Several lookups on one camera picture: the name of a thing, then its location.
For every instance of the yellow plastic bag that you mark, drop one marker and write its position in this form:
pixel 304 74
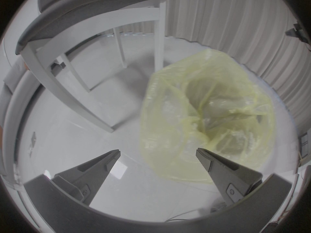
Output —
pixel 170 142

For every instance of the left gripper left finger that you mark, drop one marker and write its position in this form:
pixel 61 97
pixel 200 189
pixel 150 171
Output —
pixel 92 171

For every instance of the grey and white chair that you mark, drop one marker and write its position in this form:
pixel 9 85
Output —
pixel 85 11

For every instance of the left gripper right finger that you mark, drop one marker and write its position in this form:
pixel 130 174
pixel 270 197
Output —
pixel 228 176

